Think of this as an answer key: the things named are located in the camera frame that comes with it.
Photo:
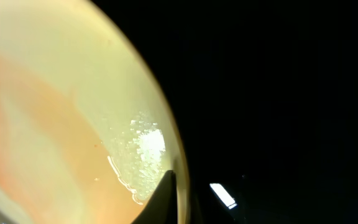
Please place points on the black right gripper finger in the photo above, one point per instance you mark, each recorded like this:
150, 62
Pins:
162, 205

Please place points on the yellow plate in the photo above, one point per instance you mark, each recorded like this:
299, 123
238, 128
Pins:
86, 134

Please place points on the black round tray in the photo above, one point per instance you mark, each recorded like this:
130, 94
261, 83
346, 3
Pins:
265, 96

